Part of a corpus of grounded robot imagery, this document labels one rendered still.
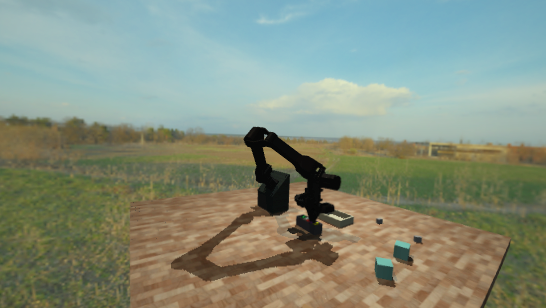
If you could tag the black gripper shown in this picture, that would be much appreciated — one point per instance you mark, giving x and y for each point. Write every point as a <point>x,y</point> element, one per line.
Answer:
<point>314,210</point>

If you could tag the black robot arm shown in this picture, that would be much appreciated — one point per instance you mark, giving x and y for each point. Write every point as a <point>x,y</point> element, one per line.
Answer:
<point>304,165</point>

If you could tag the white shallow tray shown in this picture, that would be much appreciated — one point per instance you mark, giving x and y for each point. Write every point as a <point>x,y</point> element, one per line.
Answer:
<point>337,218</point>

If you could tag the teal cube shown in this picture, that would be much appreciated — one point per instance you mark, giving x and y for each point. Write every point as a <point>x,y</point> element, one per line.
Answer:
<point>383,268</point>
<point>401,250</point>

